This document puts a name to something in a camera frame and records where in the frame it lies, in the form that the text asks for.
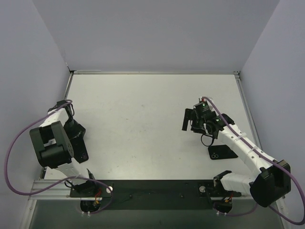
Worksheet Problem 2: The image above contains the black phone case with phone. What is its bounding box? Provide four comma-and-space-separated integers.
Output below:
70, 136, 89, 163

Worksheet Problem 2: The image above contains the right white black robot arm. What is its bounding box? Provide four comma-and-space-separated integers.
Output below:
182, 100, 291, 207

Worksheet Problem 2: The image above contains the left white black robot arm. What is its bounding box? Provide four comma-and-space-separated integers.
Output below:
30, 100, 98, 197

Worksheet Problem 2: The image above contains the black phone case on table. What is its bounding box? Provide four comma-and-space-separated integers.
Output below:
208, 145, 238, 160

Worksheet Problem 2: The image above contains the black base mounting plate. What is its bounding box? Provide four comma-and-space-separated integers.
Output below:
70, 179, 241, 210

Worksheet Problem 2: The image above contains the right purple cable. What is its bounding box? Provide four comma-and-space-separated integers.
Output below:
201, 96, 305, 225

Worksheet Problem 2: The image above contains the purple cable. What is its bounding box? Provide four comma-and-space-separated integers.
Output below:
4, 99, 113, 215
201, 96, 305, 225

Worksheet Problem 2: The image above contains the aluminium front rail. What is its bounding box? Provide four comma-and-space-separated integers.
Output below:
29, 180, 70, 200

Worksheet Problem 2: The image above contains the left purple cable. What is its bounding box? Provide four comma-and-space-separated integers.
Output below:
4, 99, 113, 215

